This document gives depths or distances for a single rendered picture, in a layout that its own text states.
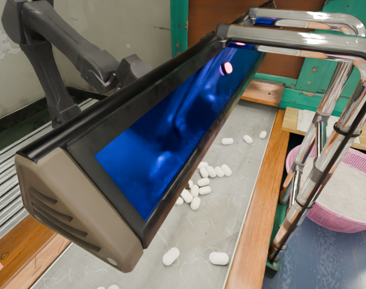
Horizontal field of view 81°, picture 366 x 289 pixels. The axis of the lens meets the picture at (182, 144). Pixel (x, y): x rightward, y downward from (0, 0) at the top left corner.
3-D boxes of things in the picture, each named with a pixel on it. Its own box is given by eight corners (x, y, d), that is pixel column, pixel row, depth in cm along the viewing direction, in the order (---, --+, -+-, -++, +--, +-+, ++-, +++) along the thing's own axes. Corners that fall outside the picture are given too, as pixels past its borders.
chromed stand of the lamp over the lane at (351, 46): (188, 239, 50) (196, 26, 22) (217, 180, 64) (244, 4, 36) (272, 278, 44) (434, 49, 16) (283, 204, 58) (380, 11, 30)
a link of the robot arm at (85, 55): (128, 64, 52) (34, -20, 52) (101, 77, 46) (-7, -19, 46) (117, 98, 61) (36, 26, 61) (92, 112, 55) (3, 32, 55)
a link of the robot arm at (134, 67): (164, 73, 49) (128, 31, 47) (141, 88, 43) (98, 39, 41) (142, 101, 57) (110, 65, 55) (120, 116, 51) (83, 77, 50)
